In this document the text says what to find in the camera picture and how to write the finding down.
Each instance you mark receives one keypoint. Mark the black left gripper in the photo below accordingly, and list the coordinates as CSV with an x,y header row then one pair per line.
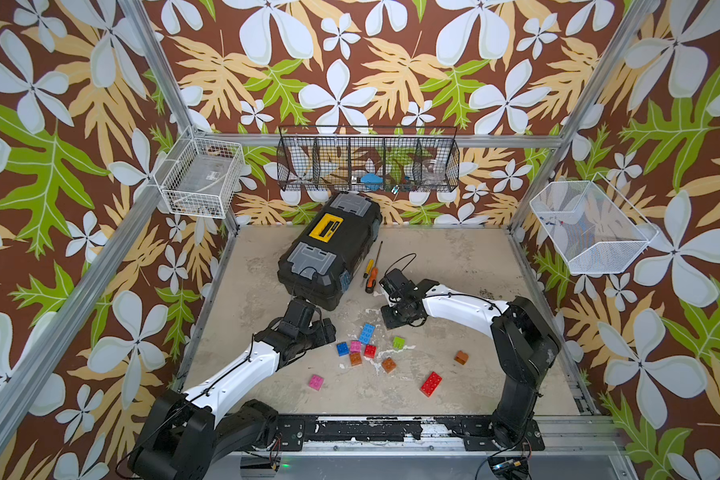
x,y
321,336

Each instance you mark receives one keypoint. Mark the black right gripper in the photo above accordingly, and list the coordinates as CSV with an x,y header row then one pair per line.
x,y
389,323

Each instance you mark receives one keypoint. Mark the orange lego brick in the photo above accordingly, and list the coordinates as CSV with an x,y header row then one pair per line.
x,y
355,358
389,365
461,357

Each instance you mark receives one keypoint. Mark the red long lego brick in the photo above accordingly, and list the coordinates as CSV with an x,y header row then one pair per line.
x,y
431,383

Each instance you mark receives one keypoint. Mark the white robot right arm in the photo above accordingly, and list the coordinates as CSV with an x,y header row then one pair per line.
x,y
525,344

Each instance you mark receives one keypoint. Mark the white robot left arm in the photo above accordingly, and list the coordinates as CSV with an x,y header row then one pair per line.
x,y
186,432

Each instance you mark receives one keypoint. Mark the lime green lego brick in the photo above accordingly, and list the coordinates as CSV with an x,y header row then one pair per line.
x,y
399,343

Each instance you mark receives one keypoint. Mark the dark blue lego brick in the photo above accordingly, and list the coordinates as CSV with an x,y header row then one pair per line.
x,y
342,349

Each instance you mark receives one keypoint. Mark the light blue long lego brick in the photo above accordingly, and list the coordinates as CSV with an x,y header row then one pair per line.
x,y
366,334

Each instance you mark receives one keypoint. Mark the magenta lego brick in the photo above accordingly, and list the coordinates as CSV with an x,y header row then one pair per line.
x,y
316,382

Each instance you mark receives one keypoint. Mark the red small lego brick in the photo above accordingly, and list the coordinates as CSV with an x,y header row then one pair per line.
x,y
370,351

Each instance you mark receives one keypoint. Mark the black toolbox with yellow label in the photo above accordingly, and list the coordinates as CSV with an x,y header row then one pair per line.
x,y
322,261

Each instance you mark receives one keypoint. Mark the blue object in basket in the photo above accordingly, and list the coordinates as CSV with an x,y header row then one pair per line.
x,y
371,182

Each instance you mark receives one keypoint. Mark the orange handled screwdriver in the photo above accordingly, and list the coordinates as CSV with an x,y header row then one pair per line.
x,y
371,281

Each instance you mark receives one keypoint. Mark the yellow handled screwdriver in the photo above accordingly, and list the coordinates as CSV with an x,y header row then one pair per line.
x,y
371,264

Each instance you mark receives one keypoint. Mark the black mounting rail base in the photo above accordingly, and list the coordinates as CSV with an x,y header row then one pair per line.
x,y
333,434

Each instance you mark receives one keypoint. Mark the black wire basket back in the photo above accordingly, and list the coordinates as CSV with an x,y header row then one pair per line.
x,y
335,157

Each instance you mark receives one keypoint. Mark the white wire basket left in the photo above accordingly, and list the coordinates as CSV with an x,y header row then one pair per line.
x,y
199,175

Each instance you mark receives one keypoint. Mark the white wire basket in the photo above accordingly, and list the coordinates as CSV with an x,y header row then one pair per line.
x,y
199,175
593,226

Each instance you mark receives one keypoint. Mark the white wire basket right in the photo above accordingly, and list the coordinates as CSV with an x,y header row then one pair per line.
x,y
593,226

